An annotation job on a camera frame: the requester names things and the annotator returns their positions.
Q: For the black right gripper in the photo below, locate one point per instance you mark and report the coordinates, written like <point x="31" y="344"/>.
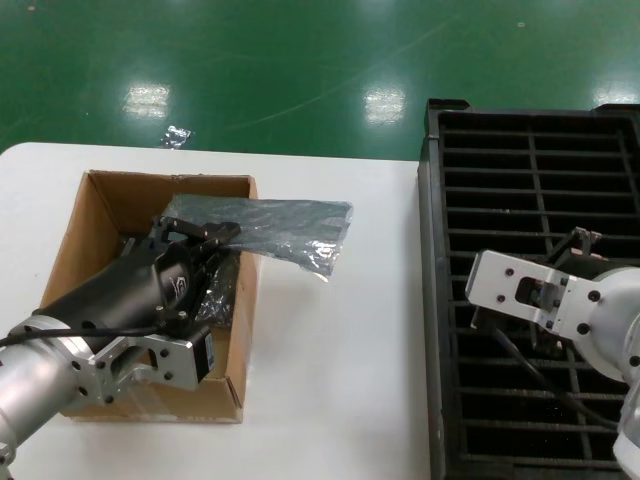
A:
<point x="549" y="337"/>

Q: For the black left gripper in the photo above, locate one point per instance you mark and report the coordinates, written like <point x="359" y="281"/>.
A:
<point x="130" y="290"/>

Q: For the clear plastic bag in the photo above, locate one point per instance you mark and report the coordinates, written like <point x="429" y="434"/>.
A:
<point x="280" y="220"/>

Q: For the brown cardboard box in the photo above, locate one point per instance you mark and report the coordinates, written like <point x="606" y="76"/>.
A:
<point x="150" y="185"/>

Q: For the black slotted plastic container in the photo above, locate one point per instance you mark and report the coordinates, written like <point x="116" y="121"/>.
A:
<point x="435" y="225"/>

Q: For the crumpled foil floor scrap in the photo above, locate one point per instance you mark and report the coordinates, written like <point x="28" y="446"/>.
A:
<point x="175" y="137"/>

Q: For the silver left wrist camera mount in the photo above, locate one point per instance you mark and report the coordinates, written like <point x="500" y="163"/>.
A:
<point x="175" y="360"/>

